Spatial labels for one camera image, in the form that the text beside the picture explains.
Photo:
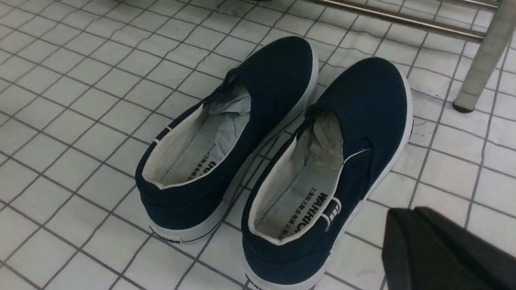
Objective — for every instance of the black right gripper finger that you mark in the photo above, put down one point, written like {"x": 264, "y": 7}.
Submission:
{"x": 424, "y": 250}

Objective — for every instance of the navy slip-on shoe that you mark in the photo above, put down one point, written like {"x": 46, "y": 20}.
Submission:
{"x": 314, "y": 186}
{"x": 189, "y": 175}

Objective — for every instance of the metal shoe rack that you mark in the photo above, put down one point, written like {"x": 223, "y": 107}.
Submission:
{"x": 492, "y": 43}

